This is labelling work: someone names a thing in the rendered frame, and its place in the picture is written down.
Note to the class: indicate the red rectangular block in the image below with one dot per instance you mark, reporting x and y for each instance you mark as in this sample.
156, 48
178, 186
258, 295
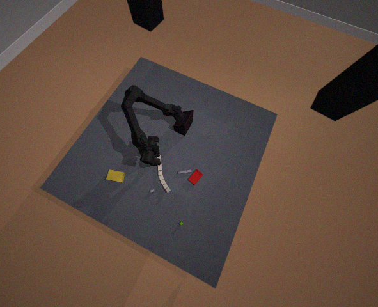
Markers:
194, 178

